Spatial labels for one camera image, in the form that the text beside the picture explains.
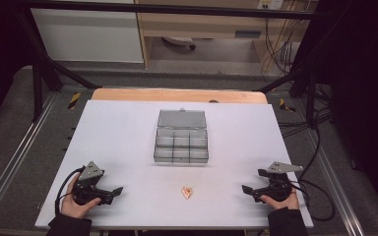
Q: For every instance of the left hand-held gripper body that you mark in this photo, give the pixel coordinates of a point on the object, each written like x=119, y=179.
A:
x=88, y=188

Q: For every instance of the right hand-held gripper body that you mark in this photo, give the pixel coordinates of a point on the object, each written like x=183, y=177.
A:
x=277, y=185

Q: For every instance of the person's right hand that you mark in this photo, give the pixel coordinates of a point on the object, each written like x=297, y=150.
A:
x=282, y=204

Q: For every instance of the person's left hand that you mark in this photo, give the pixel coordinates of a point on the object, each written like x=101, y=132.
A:
x=74, y=206

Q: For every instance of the small orange trinket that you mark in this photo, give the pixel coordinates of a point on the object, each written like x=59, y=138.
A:
x=187, y=192

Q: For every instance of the yellow black tape marker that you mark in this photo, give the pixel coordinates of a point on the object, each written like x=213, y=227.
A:
x=74, y=100
x=286, y=105

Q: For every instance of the clear plastic compartment box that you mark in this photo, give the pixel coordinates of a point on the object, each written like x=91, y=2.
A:
x=181, y=141

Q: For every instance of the light wooden table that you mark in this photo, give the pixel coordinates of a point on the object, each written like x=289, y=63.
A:
x=177, y=95

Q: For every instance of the white cabinet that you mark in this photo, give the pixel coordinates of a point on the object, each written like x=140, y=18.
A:
x=88, y=36

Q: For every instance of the office chair base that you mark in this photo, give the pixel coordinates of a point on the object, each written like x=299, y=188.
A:
x=180, y=41

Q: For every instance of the wooden desk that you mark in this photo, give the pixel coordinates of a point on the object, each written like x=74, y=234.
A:
x=203, y=23

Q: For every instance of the aluminium rail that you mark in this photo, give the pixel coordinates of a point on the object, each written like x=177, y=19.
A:
x=16, y=157
x=338, y=187

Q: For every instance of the white wall socket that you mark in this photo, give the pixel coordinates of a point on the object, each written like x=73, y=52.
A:
x=270, y=4

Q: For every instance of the black metal frame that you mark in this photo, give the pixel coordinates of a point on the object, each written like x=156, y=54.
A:
x=177, y=10

